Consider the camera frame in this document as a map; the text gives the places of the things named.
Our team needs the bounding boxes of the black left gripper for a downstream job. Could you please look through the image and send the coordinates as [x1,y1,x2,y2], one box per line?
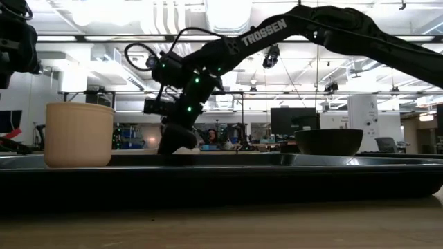
[0,0,42,89]

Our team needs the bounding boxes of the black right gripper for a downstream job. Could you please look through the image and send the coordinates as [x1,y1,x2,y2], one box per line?
[158,98,205,155]

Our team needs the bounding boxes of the pale orange mug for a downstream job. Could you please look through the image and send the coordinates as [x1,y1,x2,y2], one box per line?
[44,102,115,169]

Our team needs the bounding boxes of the black bowl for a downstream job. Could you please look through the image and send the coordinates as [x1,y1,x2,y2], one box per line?
[293,129,364,157]

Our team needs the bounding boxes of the black plastic serving tray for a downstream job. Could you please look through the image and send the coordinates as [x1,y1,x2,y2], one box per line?
[0,153,443,212]

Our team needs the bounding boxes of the person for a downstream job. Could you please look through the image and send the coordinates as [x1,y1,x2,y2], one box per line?
[206,128,229,150]

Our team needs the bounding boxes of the blue storage bins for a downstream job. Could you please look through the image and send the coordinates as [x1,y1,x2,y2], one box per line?
[114,126,146,150]

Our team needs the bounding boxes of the red object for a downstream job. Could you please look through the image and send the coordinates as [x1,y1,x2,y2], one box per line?
[2,128,23,141]

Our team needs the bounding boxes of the white pillar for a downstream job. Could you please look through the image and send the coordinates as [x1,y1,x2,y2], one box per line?
[347,94,380,154]

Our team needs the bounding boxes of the grey office chair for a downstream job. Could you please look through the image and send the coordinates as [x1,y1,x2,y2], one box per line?
[374,136,399,154]

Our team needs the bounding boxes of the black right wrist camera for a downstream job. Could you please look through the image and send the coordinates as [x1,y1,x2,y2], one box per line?
[143,98,170,116]

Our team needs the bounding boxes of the black aluminium table frame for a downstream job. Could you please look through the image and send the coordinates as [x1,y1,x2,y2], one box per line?
[34,33,443,44]

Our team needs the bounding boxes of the black wall screen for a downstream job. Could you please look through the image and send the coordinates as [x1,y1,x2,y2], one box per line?
[0,109,24,134]

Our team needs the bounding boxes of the right arm's black cable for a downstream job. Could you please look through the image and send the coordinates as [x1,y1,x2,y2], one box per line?
[123,26,226,73]

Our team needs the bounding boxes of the thin slanted black cable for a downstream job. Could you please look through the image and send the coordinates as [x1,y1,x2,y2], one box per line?
[279,57,307,108]

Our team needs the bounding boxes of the white round air duct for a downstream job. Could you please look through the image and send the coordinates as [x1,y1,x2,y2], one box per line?
[204,0,253,32]

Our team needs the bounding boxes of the thin black hanging cable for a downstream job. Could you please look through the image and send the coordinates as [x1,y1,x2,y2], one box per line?
[315,0,320,110]

